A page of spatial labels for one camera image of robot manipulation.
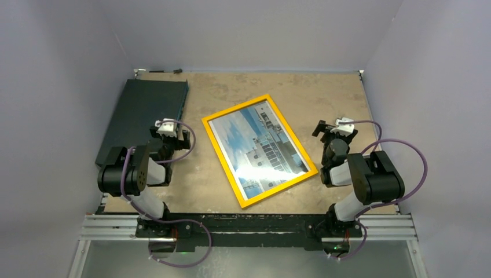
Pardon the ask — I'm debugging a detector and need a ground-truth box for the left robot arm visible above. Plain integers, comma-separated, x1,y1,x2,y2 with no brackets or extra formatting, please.
97,127,196,237

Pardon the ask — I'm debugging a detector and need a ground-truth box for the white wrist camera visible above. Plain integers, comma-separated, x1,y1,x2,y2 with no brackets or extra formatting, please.
155,118,177,137
330,117,354,136

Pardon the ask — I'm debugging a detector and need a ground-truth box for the building and sky photo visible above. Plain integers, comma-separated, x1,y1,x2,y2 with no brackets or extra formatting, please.
208,100,312,200

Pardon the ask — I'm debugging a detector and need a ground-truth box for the dark blue flat box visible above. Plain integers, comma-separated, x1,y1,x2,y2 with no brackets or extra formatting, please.
95,79,189,167

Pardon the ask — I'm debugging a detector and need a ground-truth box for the yellow picture frame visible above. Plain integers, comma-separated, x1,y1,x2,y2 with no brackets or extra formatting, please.
202,94,319,209

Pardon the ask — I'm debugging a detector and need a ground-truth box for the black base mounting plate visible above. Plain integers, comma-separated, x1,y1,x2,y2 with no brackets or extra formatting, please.
135,213,362,252

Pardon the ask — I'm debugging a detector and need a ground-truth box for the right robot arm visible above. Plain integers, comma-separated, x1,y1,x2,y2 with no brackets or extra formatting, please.
312,118,405,236

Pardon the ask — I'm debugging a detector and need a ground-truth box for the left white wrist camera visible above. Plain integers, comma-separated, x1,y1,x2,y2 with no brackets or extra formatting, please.
155,118,177,137

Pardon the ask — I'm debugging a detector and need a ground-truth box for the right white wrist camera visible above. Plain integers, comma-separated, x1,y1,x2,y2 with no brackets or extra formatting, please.
330,117,354,136

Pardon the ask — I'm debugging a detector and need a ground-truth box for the aluminium rail frame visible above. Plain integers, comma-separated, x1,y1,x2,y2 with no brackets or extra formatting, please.
68,214,428,277

